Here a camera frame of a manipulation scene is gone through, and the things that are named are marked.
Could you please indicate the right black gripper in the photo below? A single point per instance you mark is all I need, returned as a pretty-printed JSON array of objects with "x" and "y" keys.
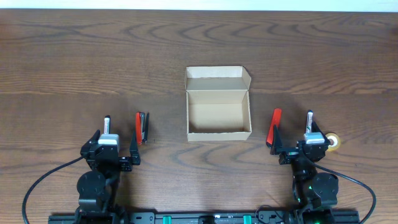
[{"x": 286, "y": 157}]

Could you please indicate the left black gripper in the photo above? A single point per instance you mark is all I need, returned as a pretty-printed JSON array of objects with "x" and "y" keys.
[{"x": 127, "y": 165}]

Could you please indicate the blue capped whiteboard marker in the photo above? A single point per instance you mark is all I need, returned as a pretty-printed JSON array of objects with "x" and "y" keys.
[{"x": 308, "y": 128}]

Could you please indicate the red box cutter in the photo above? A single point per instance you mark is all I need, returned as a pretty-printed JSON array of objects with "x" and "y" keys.
[{"x": 275, "y": 121}]

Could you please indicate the black capped marker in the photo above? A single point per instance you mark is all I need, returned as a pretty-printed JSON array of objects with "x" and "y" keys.
[{"x": 107, "y": 120}]

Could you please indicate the red black stapler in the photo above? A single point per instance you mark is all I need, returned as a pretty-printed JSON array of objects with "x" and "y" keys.
[{"x": 142, "y": 127}]

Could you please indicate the clear yellow tape roll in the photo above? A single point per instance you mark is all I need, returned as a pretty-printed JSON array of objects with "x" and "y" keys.
[{"x": 335, "y": 141}]

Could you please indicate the brown cardboard box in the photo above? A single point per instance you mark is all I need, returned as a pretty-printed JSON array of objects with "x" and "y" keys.
[{"x": 218, "y": 104}]

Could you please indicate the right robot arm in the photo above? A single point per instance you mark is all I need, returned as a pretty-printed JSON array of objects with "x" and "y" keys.
[{"x": 315, "y": 192}]

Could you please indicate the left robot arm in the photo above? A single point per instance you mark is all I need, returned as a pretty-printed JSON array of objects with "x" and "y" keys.
[{"x": 98, "y": 188}]

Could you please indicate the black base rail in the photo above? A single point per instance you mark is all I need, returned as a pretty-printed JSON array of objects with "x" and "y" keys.
[{"x": 263, "y": 216}]

